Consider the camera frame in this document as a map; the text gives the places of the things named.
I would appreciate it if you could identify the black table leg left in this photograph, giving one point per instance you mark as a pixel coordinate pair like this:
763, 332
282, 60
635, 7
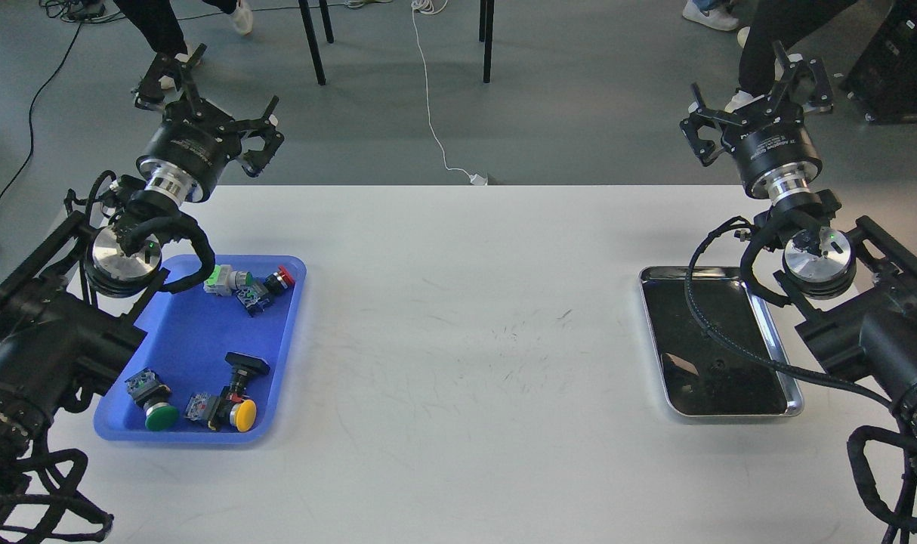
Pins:
311, 37

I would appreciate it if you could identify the person leg at left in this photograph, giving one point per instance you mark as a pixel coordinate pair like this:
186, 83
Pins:
159, 25

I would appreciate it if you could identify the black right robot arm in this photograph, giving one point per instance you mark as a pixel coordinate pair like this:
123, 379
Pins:
856, 289

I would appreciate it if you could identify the silver metal tray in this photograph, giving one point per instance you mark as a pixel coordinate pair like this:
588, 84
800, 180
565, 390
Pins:
711, 314

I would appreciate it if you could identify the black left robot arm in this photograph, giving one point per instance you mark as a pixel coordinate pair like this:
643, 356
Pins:
68, 311

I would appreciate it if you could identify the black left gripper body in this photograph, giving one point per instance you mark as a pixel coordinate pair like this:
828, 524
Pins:
191, 148

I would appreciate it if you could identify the green mushroom push button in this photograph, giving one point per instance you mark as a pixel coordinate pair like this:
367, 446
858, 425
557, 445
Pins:
152, 395

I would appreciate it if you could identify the black equipment cart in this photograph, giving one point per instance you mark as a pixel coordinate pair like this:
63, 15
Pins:
883, 81

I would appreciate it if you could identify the black push button switch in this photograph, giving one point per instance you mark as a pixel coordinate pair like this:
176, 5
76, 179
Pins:
244, 367

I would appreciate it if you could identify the white sneaker top right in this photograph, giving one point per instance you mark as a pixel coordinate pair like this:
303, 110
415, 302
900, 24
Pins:
717, 15

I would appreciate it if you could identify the black table leg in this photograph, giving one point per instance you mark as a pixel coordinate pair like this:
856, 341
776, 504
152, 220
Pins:
485, 35
311, 37

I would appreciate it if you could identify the yellow push button switch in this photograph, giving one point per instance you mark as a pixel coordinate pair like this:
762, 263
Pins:
215, 411

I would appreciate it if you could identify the white sneaker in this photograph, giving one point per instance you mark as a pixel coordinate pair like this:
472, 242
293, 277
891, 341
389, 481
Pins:
717, 15
739, 100

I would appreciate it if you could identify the green white push button switch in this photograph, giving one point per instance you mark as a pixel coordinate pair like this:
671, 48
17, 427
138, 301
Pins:
225, 281

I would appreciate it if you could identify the person black trousers leg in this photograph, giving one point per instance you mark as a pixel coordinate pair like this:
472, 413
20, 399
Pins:
787, 22

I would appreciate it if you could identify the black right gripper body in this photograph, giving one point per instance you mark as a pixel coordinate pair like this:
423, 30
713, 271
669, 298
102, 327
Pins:
770, 141

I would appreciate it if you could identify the blue plastic tray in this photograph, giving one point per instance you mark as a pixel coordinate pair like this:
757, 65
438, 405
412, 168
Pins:
188, 337

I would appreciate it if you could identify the black table leg right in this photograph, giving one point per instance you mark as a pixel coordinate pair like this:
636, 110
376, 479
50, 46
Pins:
485, 35

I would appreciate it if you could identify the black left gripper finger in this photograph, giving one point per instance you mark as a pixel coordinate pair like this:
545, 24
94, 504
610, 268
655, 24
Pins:
254, 161
149, 94

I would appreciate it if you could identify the red push button switch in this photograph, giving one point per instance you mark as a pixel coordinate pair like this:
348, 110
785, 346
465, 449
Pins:
256, 296

